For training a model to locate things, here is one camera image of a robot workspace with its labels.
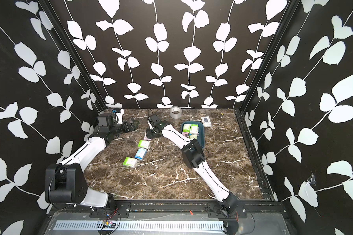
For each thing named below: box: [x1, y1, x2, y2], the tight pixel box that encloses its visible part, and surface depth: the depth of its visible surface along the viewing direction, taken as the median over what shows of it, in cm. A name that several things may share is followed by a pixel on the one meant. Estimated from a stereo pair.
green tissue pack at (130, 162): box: [122, 156, 138, 169], surface depth 90 cm
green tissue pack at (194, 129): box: [189, 123, 200, 136], surface depth 103 cm
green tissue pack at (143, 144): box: [137, 140, 151, 150], surface depth 100 cm
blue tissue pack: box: [134, 147, 148, 161], surface depth 95 cm
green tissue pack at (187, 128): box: [182, 123, 192, 133], surface depth 104 cm
